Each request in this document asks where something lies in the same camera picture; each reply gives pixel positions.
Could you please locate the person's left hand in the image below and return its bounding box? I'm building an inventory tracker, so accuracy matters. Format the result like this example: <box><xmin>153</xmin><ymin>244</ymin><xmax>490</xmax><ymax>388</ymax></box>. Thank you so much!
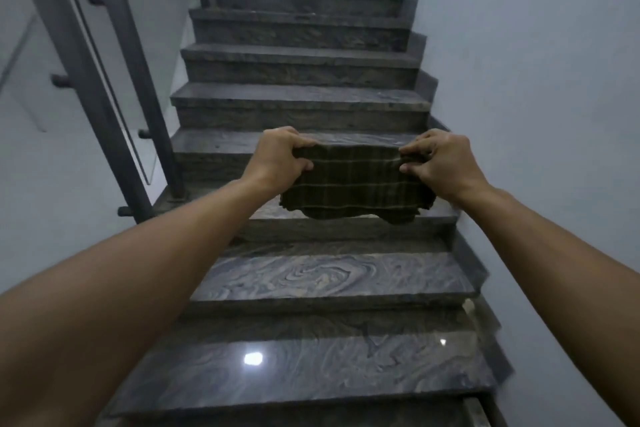
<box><xmin>242</xmin><ymin>126</ymin><xmax>319</xmax><ymax>196</ymax></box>

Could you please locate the person's right hand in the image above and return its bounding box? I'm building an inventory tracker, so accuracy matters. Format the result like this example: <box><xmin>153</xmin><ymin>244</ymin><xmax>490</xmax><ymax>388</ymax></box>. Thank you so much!
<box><xmin>398</xmin><ymin>128</ymin><xmax>492</xmax><ymax>205</ymax></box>

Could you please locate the dark green checked cloth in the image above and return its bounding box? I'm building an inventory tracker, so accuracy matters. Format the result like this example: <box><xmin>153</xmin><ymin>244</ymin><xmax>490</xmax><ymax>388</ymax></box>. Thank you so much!
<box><xmin>280</xmin><ymin>143</ymin><xmax>438</xmax><ymax>225</ymax></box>

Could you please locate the person's right forearm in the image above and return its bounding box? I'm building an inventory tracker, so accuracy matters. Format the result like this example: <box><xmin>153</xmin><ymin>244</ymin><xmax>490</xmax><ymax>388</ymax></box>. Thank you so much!
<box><xmin>457</xmin><ymin>182</ymin><xmax>640</xmax><ymax>427</ymax></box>

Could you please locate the person's left forearm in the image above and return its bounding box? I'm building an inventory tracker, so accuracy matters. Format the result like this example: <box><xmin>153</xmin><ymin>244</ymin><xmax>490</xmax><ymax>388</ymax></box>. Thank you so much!
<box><xmin>0</xmin><ymin>176</ymin><xmax>275</xmax><ymax>427</ymax></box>

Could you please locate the grey marble staircase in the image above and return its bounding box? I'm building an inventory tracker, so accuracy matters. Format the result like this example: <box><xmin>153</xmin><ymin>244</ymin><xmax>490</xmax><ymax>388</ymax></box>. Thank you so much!
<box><xmin>97</xmin><ymin>0</ymin><xmax>516</xmax><ymax>427</ymax></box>

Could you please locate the glass railing panel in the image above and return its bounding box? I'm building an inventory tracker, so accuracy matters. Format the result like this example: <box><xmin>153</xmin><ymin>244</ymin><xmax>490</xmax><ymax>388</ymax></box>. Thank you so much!
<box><xmin>0</xmin><ymin>0</ymin><xmax>201</xmax><ymax>187</ymax></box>

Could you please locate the grey metal stair railing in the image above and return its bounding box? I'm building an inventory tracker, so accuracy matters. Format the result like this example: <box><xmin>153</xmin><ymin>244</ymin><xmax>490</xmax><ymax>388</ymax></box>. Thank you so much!
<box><xmin>7</xmin><ymin>0</ymin><xmax>221</xmax><ymax>225</ymax></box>

